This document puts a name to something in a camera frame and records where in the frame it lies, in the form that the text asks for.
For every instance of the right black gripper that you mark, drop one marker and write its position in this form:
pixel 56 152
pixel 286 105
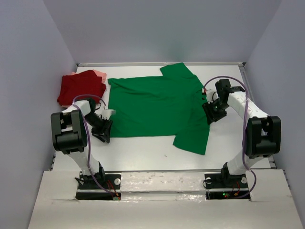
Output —
pixel 211 116

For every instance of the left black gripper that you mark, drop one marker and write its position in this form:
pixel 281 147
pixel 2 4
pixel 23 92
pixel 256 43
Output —
pixel 103 133

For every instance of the green t shirt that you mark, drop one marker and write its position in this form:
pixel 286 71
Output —
pixel 165 105

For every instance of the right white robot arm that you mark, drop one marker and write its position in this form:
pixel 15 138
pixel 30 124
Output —
pixel 261 132

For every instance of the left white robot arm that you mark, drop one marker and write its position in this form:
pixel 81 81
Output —
pixel 71 131

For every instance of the red folded t shirt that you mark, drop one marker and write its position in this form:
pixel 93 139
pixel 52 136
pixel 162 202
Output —
pixel 76 84

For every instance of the pink folded t shirt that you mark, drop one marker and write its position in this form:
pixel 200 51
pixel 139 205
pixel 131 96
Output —
pixel 102 75

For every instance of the white front platform board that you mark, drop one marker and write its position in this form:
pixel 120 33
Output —
pixel 157 200

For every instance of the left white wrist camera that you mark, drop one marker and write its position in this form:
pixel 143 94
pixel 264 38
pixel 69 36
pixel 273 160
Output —
pixel 107 113

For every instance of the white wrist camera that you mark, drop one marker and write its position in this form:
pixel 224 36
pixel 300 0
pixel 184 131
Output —
pixel 209 96
pixel 107 113

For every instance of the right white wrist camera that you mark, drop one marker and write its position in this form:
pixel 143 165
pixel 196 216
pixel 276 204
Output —
pixel 209 96

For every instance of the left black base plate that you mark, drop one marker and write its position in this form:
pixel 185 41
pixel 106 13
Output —
pixel 107 190

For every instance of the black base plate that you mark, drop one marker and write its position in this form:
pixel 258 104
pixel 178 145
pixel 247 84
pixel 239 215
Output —
pixel 107 190
pixel 219 188

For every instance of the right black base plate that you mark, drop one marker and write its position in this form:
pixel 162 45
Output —
pixel 219 188

